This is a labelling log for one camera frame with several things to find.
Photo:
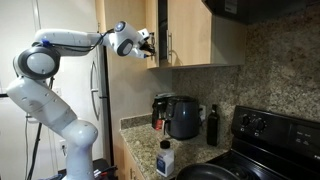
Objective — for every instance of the stainless steel refrigerator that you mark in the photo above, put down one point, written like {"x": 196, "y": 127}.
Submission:
{"x": 104, "y": 100}

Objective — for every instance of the wide light wood cabinet door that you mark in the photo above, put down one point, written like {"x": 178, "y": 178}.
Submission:
{"x": 191, "y": 33}

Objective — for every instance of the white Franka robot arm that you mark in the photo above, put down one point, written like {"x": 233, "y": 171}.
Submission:
{"x": 40, "y": 100}

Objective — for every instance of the black stove knob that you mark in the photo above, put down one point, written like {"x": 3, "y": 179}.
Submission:
{"x": 259, "y": 125}
{"x": 246, "y": 120}

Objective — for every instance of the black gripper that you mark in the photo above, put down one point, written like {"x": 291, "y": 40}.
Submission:
{"x": 147, "y": 46}

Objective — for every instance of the black range hood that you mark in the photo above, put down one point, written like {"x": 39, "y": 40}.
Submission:
{"x": 260, "y": 10}

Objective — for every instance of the white backsplash outlet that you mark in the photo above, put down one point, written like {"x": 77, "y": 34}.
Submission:
{"x": 202, "y": 112}

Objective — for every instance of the white low wall outlet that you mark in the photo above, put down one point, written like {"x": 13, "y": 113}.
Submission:
{"x": 63, "y": 146}

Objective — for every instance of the light wood wall cabinet body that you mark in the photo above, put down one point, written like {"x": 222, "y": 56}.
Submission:
{"x": 230, "y": 43}

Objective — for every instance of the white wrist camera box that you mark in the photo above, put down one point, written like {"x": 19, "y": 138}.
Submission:
{"x": 144, "y": 33}

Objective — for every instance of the dark glass bottle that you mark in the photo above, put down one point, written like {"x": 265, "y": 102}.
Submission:
{"x": 213, "y": 128}

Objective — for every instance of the black and red coffee maker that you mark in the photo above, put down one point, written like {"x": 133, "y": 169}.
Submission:
{"x": 158, "y": 113}

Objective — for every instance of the white light switch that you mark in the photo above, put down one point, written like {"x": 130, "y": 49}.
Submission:
{"x": 58, "y": 90}

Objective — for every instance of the black frying pan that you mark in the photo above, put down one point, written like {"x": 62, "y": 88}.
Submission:
{"x": 203, "y": 173}

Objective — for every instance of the light wood base cabinet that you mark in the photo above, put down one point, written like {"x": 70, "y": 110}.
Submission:
{"x": 128, "y": 165}

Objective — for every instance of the white plastic bottle black cap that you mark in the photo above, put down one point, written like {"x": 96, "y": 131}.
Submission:
{"x": 165, "y": 161}

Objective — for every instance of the dark grey air fryer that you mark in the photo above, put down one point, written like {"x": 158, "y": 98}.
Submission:
{"x": 185, "y": 118}

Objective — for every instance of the black electric stove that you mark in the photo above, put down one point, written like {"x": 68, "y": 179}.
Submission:
{"x": 283, "y": 150}

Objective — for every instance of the tall wooden side panel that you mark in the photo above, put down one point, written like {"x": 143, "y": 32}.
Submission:
{"x": 133, "y": 90}

